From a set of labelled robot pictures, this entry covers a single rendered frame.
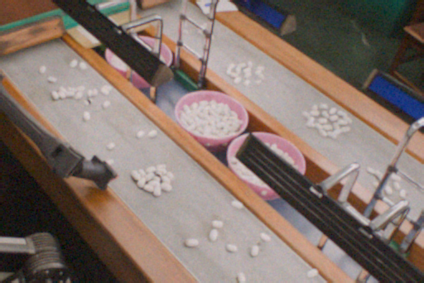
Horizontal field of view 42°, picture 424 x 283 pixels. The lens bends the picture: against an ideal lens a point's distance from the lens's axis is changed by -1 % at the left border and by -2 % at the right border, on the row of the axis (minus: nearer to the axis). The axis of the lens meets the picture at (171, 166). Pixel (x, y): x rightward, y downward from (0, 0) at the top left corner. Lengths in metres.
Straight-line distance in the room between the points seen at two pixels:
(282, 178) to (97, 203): 0.59
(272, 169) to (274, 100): 0.82
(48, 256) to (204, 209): 0.51
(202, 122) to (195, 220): 0.46
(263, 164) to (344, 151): 0.70
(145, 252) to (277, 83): 1.02
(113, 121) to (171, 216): 0.47
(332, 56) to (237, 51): 1.64
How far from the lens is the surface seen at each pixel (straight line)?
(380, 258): 1.34
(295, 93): 2.29
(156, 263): 1.59
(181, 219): 1.72
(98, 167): 1.67
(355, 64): 4.02
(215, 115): 2.09
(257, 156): 1.45
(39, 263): 1.56
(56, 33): 2.35
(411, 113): 1.81
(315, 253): 1.71
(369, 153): 2.13
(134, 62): 1.74
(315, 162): 1.97
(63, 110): 2.07
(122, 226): 1.66
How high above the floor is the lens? 2.06
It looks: 45 degrees down
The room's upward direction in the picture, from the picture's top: 7 degrees clockwise
